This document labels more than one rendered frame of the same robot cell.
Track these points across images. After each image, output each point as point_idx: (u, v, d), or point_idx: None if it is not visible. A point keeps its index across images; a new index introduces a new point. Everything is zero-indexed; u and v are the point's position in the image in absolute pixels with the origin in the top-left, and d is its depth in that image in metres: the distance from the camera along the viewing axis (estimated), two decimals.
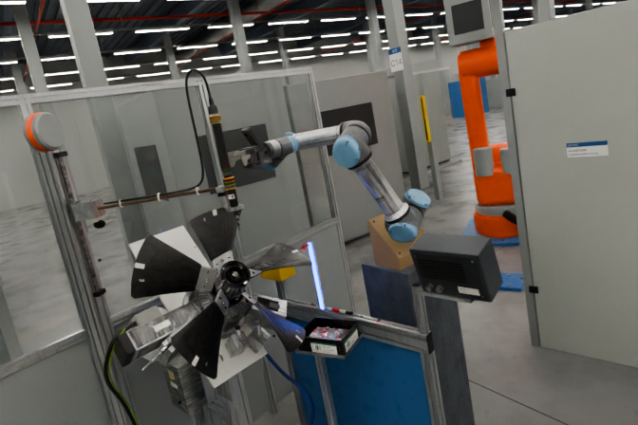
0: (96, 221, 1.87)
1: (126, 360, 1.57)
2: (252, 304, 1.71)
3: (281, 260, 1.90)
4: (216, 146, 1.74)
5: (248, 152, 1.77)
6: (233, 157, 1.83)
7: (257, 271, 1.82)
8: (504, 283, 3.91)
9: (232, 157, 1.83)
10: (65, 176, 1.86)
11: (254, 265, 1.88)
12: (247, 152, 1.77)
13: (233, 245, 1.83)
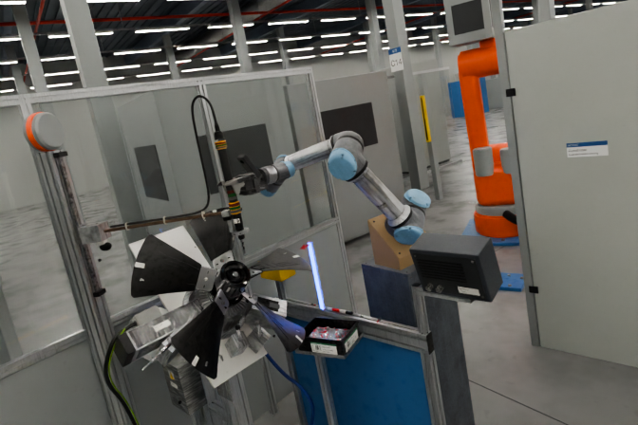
0: (103, 244, 1.89)
1: (126, 360, 1.57)
2: (214, 300, 1.65)
3: (277, 322, 1.70)
4: (222, 171, 1.75)
5: (240, 180, 1.76)
6: None
7: (253, 301, 1.72)
8: (504, 283, 3.91)
9: None
10: (65, 176, 1.86)
11: (262, 304, 1.78)
12: (239, 180, 1.75)
13: (267, 269, 1.82)
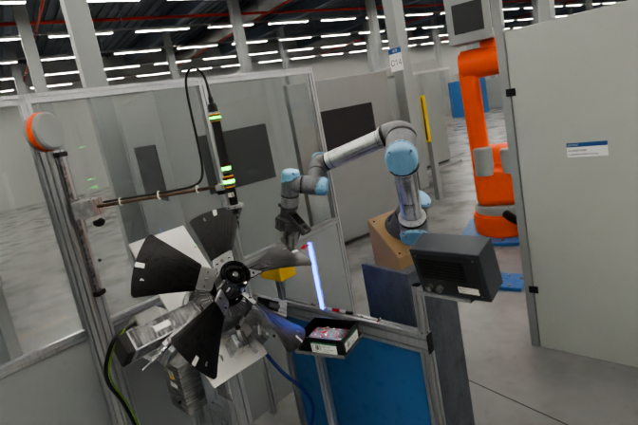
0: (96, 219, 1.87)
1: (126, 360, 1.57)
2: (214, 300, 1.65)
3: (277, 322, 1.70)
4: (216, 144, 1.74)
5: (297, 236, 1.98)
6: None
7: (253, 301, 1.72)
8: (504, 283, 3.91)
9: None
10: (65, 176, 1.86)
11: (262, 304, 1.78)
12: (297, 237, 1.98)
13: (267, 269, 1.82)
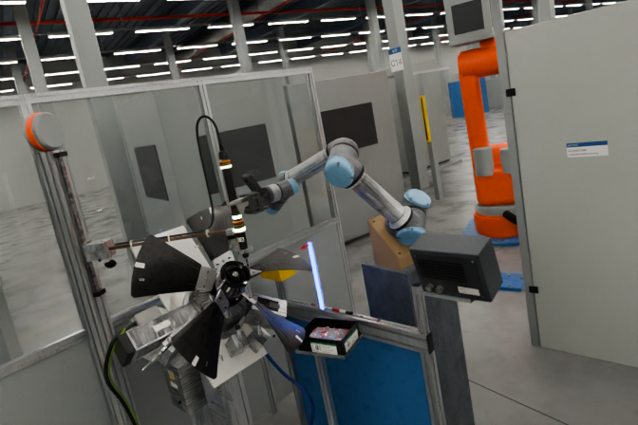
0: (107, 261, 1.90)
1: (126, 360, 1.57)
2: None
3: (204, 329, 1.56)
4: (226, 191, 1.77)
5: (245, 200, 1.77)
6: None
7: (217, 302, 1.66)
8: (504, 283, 3.91)
9: None
10: (65, 176, 1.86)
11: (222, 318, 1.66)
12: (244, 200, 1.76)
13: (257, 306, 1.69)
